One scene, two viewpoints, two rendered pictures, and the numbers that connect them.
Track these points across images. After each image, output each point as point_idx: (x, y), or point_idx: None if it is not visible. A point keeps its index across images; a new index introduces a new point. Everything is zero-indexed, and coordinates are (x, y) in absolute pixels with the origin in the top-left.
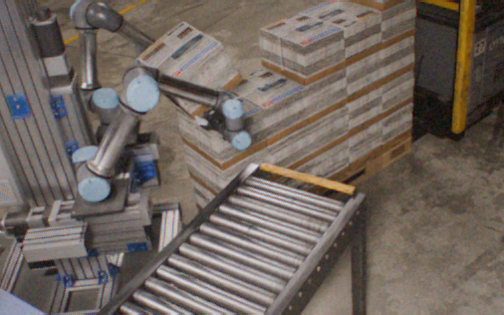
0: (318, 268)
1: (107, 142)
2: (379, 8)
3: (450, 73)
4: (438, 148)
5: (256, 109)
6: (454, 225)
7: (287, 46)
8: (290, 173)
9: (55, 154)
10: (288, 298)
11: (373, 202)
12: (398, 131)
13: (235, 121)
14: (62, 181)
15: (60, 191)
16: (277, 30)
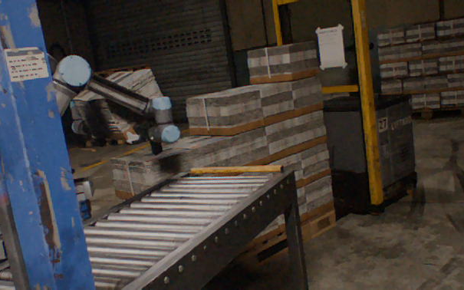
0: (252, 208)
1: None
2: (289, 79)
3: (360, 153)
4: (362, 220)
5: (185, 149)
6: (390, 266)
7: (211, 103)
8: (219, 168)
9: None
10: (223, 221)
11: (306, 261)
12: (321, 201)
13: (164, 112)
14: None
15: None
16: (202, 97)
